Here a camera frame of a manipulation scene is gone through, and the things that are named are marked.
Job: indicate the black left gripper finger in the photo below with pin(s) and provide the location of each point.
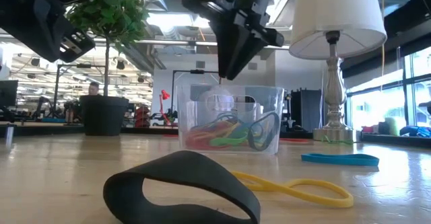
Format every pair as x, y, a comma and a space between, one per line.
230, 49
250, 52

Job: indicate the blue rubber band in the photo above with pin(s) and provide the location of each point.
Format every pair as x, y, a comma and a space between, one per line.
340, 160
235, 118

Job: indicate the clear plastic bin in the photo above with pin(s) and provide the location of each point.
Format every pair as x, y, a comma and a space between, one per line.
188, 116

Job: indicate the long yellow rubber band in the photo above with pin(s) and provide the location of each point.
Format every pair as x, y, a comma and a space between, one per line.
262, 184

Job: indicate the red desk lamp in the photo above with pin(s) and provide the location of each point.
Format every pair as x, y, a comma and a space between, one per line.
165, 94

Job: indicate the black cabinet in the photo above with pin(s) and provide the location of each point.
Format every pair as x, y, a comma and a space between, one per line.
306, 109

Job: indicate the white lamp shade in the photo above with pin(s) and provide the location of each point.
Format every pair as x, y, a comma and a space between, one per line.
330, 12

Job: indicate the silver lamp base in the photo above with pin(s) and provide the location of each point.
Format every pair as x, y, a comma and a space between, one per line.
334, 93

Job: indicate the red machine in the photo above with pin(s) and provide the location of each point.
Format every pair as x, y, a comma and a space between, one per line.
142, 116

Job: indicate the artificial green plant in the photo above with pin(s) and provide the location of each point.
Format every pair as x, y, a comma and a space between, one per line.
107, 12

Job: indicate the seated person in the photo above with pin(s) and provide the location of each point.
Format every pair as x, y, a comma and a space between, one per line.
94, 88

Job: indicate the black plant pot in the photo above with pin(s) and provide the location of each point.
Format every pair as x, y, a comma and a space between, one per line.
102, 116

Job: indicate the green cylinder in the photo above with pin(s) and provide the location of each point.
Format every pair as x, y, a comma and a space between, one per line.
392, 126

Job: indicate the blue object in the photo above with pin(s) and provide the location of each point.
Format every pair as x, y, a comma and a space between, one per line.
415, 131

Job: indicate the black monitor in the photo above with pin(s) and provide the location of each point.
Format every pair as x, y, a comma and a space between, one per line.
8, 93

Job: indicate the black rig frame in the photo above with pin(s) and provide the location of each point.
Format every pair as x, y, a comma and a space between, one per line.
81, 66
197, 71

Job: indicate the black frame rail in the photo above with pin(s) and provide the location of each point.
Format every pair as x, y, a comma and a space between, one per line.
47, 130
397, 140

